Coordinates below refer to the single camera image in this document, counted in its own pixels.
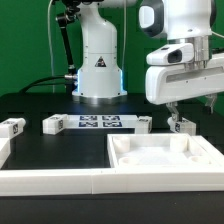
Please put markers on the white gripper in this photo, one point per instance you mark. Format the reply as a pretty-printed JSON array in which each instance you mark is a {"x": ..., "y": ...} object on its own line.
[{"x": 168, "y": 84}]

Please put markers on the white square table top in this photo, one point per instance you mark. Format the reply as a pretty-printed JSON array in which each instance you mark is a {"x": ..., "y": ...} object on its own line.
[{"x": 161, "y": 150}]

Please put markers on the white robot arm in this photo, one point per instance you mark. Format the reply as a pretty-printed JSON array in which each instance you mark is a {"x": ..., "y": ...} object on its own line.
[{"x": 178, "y": 21}]

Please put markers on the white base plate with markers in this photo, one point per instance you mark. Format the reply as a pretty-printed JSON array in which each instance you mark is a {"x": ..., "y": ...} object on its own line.
[{"x": 100, "y": 121}]

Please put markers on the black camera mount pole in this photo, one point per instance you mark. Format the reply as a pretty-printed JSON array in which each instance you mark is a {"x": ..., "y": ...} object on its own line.
[{"x": 63, "y": 19}]

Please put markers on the white U-shaped fence wall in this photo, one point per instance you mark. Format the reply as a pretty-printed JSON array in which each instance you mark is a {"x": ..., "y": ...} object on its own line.
[{"x": 106, "y": 180}]

